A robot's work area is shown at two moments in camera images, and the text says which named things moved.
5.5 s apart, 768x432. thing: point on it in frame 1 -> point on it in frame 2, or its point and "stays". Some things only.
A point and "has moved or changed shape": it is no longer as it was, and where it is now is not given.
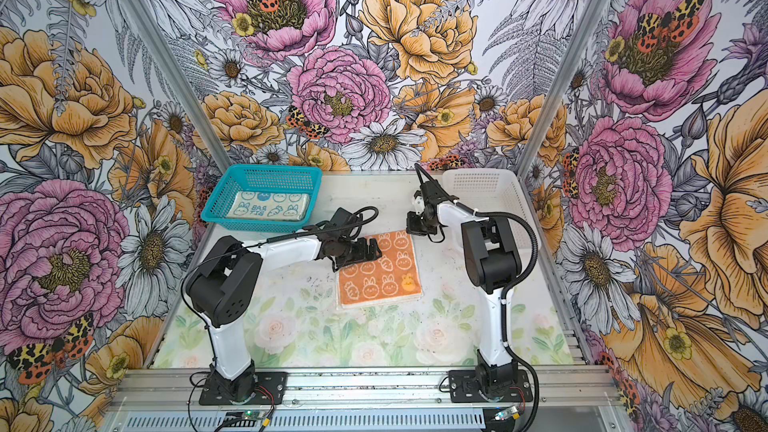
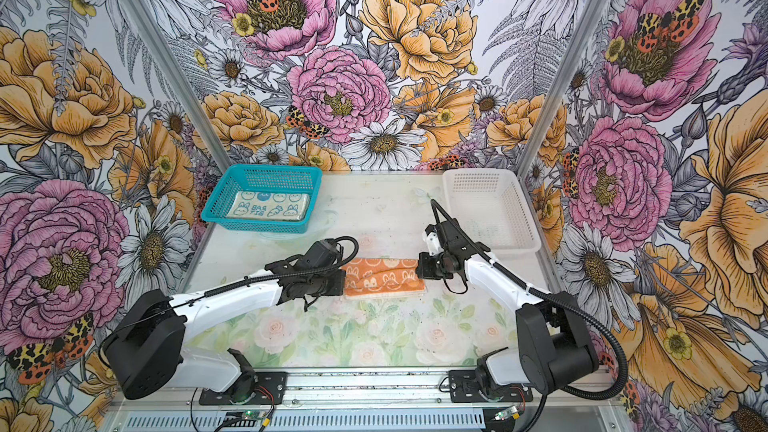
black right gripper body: x=421 y=224 -> x=435 y=267
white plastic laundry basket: x=493 y=190 stays
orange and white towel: x=392 y=277 has moved or changed shape
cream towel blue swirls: x=279 y=206 stays
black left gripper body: x=354 y=251 -> x=327 y=284
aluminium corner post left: x=163 y=58 stays
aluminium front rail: x=155 y=399 stays
